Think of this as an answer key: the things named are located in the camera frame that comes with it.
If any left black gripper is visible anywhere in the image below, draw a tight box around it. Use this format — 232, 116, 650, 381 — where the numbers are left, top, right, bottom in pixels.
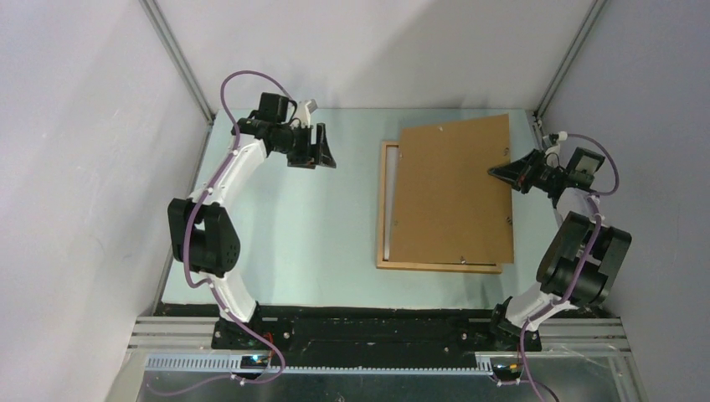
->
272, 122, 335, 169

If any brown cardboard backing board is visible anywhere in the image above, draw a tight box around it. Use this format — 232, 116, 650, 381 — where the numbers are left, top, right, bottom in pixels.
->
388, 114, 514, 265

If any light wooden picture frame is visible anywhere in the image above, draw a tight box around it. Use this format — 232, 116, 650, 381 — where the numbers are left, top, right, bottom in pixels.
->
375, 141, 503, 275

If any photo print of window plant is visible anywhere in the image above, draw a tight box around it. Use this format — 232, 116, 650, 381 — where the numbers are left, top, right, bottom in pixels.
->
383, 142, 400, 261

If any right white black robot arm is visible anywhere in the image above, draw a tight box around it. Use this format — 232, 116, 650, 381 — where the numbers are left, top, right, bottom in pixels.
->
486, 147, 632, 350

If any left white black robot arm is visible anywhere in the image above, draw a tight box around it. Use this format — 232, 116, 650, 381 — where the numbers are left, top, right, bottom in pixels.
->
167, 92, 337, 349

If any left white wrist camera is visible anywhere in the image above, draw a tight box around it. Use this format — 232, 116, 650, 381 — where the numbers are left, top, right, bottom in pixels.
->
290, 99, 318, 128

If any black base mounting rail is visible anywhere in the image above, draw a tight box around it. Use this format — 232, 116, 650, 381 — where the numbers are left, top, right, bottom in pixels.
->
211, 306, 542, 369

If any aluminium extrusion frame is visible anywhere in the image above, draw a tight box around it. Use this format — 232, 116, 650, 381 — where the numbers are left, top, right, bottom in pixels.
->
107, 317, 647, 401

